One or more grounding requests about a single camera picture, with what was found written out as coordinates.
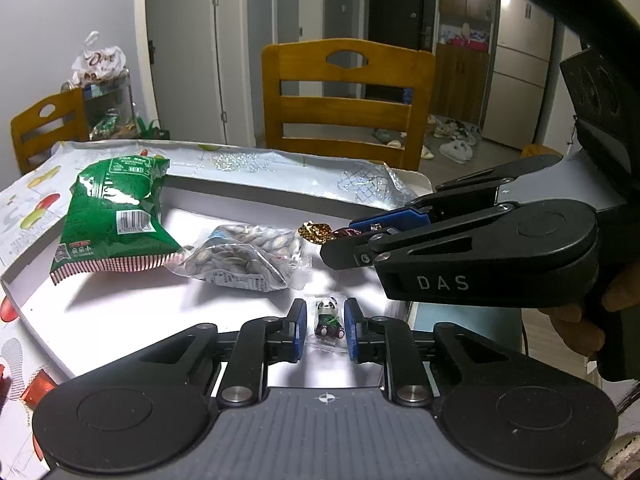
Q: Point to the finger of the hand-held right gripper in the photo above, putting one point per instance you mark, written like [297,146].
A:
[395,219]
[350,252]

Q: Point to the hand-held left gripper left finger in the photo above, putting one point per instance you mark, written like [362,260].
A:
[299,330]

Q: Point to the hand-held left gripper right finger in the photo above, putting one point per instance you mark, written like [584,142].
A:
[352,332]

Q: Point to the panda figurine packet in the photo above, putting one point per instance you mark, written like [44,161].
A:
[327,317]

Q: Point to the gold brown chocolate candy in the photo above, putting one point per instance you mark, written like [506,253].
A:
[316,232]

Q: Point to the clear sunflower seed packet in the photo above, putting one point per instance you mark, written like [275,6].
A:
[240,255]

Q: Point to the white cardboard box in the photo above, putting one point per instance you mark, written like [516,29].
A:
[150,320]

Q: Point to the green snack bag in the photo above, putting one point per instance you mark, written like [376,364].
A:
[110,210]

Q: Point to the person's right hand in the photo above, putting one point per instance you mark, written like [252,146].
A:
[575,327]

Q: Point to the pile of shoes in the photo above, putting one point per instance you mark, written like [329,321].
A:
[455,151]

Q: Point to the wooden shoe cabinet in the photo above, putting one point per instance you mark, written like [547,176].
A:
[460,80]

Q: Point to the wooden chair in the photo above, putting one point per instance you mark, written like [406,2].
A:
[290,65]
[70,105]

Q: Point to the pile of clothes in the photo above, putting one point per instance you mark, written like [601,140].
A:
[465,40]

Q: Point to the white refrigerator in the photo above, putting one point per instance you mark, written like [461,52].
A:
[520,60]

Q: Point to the dark entrance door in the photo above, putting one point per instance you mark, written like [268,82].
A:
[400,5]

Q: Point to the white wardrobe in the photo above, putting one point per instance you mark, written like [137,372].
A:
[185,60]

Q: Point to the green candy bag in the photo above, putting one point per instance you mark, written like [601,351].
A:
[105,127]

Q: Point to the metal storage rack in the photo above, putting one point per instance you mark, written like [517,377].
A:
[107,102]

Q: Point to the fruit print tablecloth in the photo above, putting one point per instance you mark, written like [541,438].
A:
[30,200]

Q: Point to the white plastic bag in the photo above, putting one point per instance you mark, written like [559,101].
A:
[100,62]

